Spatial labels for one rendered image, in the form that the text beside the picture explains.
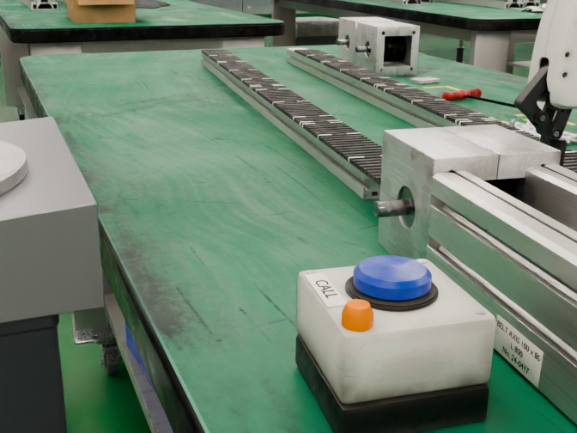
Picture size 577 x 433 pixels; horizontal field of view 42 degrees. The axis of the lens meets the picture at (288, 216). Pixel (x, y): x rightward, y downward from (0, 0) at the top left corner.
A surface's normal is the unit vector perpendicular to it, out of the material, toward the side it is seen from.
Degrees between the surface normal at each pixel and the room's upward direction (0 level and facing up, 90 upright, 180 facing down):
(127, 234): 0
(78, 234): 90
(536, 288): 90
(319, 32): 91
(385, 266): 3
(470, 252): 90
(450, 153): 0
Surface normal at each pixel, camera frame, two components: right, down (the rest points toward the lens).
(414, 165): -0.96, 0.07
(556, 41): -0.88, 0.05
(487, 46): 0.37, 0.31
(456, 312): 0.01, -0.94
